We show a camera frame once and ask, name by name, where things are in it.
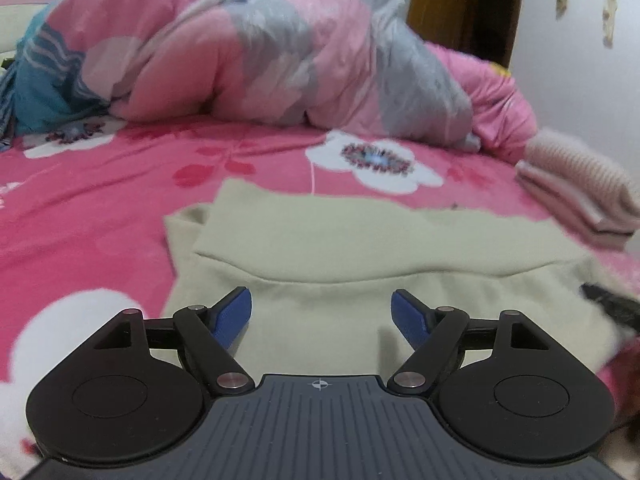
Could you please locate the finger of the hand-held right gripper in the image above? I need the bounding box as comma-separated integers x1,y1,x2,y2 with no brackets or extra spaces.
577,282,640,333

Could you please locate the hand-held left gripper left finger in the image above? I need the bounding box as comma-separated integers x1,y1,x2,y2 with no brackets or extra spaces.
94,286,253,395

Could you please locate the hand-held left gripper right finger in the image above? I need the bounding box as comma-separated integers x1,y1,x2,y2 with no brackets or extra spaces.
389,288,555,395

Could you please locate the beige jacket with black trim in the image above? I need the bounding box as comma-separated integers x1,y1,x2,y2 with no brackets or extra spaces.
162,177,621,376

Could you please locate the pink floral fleece blanket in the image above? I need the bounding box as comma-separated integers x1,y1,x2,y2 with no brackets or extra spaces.
0,115,640,461

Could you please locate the pink grey floral quilt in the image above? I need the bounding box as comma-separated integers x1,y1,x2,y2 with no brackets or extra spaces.
12,0,538,163

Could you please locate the blue grey striped cloth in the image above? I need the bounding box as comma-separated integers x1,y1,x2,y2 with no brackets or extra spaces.
0,67,23,153

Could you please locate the brown wooden door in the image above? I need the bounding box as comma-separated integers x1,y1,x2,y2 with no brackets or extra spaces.
407,0,528,68

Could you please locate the pink white headboard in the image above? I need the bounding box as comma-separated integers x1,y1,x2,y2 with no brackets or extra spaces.
0,0,81,66

